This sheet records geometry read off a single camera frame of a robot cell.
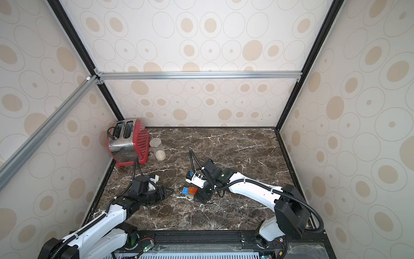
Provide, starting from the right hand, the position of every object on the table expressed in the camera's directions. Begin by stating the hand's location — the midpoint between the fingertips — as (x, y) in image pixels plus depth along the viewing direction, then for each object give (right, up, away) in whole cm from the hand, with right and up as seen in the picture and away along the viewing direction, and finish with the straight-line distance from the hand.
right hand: (204, 188), depth 81 cm
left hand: (-15, -2, +1) cm, 15 cm away
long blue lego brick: (-10, -2, +1) cm, 10 cm away
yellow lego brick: (-8, -4, +2) cm, 9 cm away
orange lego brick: (-6, -1, -1) cm, 6 cm away
